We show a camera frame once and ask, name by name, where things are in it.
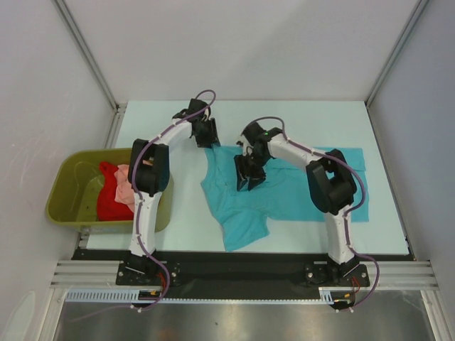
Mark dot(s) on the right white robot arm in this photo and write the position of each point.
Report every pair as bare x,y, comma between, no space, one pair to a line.
331,185

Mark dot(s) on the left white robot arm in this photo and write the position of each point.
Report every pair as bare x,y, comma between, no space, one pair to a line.
149,175

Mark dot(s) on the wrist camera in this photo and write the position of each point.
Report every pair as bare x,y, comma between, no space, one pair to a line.
198,110
250,134

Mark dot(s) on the turquoise t shirt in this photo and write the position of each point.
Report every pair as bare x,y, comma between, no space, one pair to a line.
278,209

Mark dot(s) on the pink t shirt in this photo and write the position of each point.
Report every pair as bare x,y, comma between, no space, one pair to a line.
124,193

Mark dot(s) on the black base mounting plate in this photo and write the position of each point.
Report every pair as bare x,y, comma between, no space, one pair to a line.
250,274

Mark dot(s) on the aluminium frame post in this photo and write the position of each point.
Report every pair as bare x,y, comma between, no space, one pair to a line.
402,40
84,49

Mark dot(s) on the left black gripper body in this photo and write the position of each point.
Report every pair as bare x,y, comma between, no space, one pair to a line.
207,134

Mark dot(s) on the red t shirt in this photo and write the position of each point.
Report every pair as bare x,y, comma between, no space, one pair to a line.
108,209

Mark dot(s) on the white slotted cable duct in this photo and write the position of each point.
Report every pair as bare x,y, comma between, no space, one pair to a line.
147,296

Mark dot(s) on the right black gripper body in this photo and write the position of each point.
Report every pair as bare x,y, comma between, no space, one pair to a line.
254,161

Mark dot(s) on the left aluminium frame post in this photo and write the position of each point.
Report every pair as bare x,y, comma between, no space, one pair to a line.
84,49

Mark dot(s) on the right aluminium frame post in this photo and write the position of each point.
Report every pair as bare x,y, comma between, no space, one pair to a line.
402,40

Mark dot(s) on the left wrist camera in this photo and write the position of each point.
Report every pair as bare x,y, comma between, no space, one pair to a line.
198,110

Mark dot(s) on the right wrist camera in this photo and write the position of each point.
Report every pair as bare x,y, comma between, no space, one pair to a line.
250,134

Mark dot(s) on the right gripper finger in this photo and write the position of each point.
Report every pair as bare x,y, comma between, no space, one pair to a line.
241,171
255,179

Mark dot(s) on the olive green plastic bin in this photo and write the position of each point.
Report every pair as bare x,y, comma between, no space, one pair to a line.
73,199

